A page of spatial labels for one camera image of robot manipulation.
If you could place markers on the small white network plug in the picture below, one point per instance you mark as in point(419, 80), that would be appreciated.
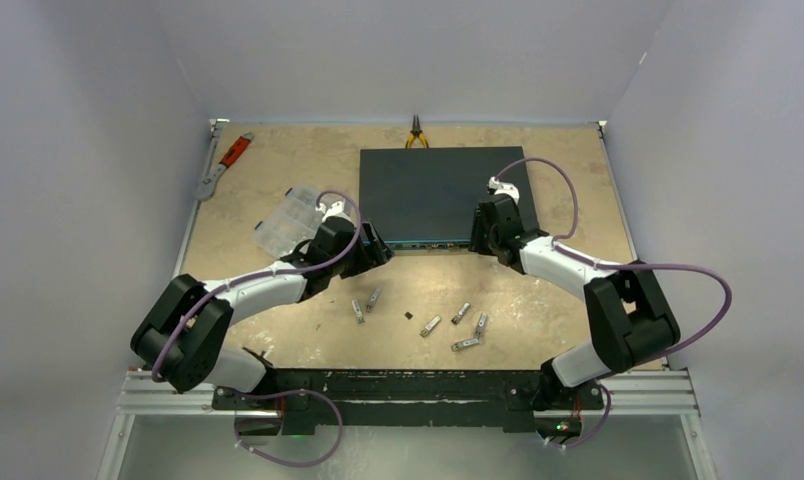
point(360, 319)

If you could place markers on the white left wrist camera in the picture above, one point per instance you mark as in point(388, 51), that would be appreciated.
point(337, 209)

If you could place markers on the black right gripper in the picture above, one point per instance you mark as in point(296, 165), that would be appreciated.
point(477, 243)

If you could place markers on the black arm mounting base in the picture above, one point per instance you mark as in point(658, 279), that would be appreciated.
point(506, 399)

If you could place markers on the aluminium frame rail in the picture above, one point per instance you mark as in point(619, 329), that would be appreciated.
point(639, 392)

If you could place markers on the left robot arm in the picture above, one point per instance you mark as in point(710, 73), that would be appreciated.
point(182, 338)

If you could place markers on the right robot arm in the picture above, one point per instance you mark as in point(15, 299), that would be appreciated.
point(630, 320)

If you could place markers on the dark grey network switch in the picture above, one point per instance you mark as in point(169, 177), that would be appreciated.
point(422, 199)

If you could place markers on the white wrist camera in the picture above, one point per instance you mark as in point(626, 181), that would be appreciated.
point(337, 209)
point(498, 187)

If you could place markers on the red handled adjustable wrench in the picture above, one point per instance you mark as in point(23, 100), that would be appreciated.
point(207, 186)

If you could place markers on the clear plastic organizer box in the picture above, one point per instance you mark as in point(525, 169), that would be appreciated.
point(295, 218)

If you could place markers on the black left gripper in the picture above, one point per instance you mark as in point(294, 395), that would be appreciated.
point(373, 254)

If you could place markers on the yellow handled pliers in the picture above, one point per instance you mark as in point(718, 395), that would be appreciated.
point(416, 134)

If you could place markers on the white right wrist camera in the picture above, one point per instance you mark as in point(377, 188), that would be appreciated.
point(498, 187)

